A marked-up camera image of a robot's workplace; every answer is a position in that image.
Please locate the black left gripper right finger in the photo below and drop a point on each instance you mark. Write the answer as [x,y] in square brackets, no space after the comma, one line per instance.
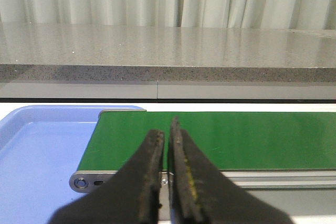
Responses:
[200,193]

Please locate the blue plastic tray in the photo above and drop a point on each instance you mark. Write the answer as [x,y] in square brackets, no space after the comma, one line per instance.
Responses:
[41,147]

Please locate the grey stone counter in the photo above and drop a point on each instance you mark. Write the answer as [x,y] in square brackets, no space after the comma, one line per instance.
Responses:
[65,61]

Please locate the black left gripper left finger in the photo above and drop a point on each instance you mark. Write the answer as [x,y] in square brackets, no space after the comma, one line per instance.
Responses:
[129,196]

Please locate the aluminium conveyor frame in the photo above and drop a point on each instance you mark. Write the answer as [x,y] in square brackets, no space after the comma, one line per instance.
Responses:
[85,181]

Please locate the green conveyor belt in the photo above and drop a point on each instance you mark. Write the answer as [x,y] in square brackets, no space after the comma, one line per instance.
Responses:
[231,140]

